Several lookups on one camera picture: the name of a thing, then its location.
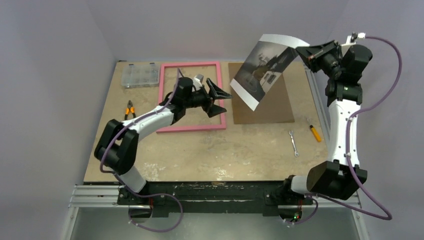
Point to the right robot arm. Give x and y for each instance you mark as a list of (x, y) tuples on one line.
[(345, 85)]

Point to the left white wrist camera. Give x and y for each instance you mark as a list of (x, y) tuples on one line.
[(198, 82)]

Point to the brown fibreboard backing board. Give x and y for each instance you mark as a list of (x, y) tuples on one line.
[(275, 107)]

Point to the clear plastic screw organizer box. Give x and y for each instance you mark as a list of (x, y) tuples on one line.
[(140, 75)]

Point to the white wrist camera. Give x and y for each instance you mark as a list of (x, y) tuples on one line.
[(352, 39), (198, 82)]

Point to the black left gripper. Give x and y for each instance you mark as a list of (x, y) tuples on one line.
[(212, 109)]

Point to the black white photo print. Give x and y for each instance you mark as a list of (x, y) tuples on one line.
[(267, 61)]

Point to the pink photo frame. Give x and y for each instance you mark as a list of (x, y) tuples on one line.
[(183, 94)]

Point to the orange handled screwdriver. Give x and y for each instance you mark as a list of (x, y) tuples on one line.
[(314, 131)]

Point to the silver wrench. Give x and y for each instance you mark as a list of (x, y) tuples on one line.
[(291, 134)]

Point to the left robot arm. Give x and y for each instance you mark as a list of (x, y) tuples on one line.
[(118, 143)]

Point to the orange black pliers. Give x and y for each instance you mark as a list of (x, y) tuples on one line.
[(129, 112)]

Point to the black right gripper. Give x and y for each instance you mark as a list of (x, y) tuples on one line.
[(318, 55)]

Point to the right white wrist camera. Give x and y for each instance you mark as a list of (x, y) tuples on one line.
[(352, 39)]

